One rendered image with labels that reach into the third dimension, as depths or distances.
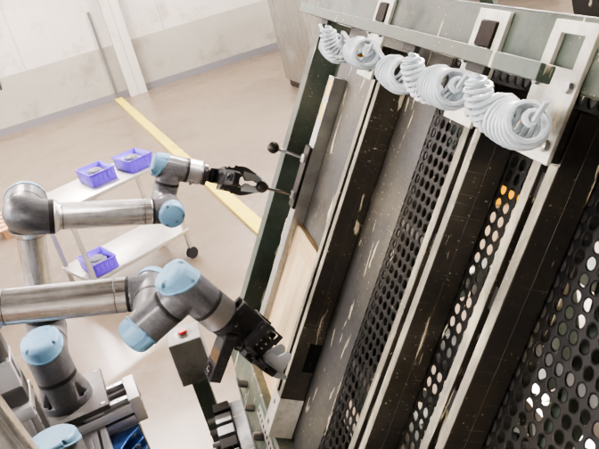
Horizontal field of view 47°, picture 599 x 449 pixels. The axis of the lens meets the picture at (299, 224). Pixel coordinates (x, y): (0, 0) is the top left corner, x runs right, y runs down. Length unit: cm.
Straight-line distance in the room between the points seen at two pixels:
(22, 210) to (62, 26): 1047
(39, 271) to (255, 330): 93
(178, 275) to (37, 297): 33
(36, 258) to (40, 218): 21
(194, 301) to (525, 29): 73
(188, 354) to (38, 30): 1020
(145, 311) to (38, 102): 1118
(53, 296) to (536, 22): 102
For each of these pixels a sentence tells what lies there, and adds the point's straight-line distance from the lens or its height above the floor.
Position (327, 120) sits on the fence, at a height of 160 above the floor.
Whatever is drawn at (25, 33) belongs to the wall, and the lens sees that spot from 1233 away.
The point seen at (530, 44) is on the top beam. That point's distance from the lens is 110.
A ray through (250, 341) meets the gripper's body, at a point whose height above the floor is 145.
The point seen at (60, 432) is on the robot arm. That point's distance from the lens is 169.
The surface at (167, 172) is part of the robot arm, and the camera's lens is 208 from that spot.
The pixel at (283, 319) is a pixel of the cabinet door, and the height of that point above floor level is 107.
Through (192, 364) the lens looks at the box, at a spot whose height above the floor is 83.
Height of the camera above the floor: 218
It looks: 24 degrees down
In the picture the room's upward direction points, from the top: 15 degrees counter-clockwise
